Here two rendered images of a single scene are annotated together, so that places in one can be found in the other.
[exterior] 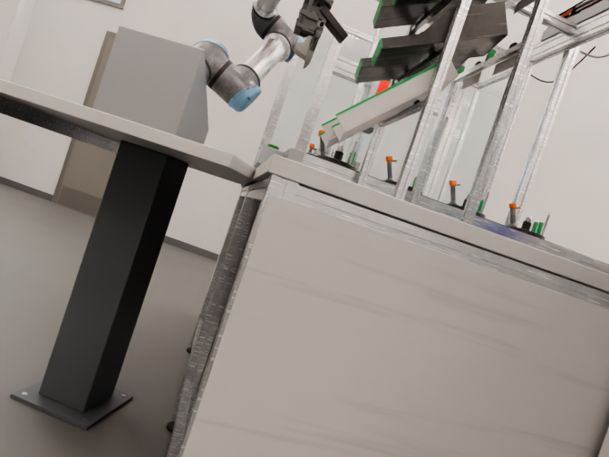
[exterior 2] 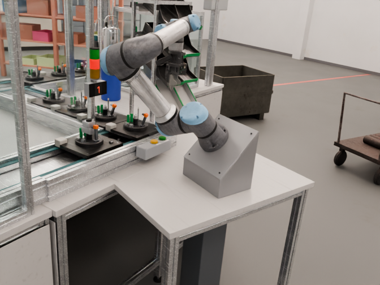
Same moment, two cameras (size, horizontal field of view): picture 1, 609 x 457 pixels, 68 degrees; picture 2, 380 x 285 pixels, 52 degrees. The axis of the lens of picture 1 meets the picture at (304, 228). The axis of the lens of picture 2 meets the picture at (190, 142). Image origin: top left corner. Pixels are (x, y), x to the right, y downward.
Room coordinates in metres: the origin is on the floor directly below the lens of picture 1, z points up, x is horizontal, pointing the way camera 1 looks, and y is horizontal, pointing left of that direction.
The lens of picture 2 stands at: (2.79, 1.66, 1.73)
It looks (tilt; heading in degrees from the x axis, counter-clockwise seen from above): 21 degrees down; 224
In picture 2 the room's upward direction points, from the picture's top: 5 degrees clockwise
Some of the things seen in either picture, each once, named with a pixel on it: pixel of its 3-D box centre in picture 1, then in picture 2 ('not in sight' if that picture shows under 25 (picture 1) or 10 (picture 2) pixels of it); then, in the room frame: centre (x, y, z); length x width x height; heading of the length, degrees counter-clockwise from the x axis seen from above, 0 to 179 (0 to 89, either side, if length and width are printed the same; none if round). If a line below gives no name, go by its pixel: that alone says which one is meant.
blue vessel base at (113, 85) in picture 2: not in sight; (111, 82); (1.04, -0.93, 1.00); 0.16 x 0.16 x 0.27
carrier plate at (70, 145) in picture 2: not in sight; (89, 144); (1.81, 0.03, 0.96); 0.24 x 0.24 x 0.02; 11
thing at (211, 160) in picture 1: (172, 152); (204, 176); (1.42, 0.47, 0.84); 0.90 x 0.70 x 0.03; 172
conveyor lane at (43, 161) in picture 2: not in sight; (92, 150); (1.78, 0.00, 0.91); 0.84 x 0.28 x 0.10; 11
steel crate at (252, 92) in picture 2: not in sight; (231, 93); (-1.74, -1.89, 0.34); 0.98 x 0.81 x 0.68; 163
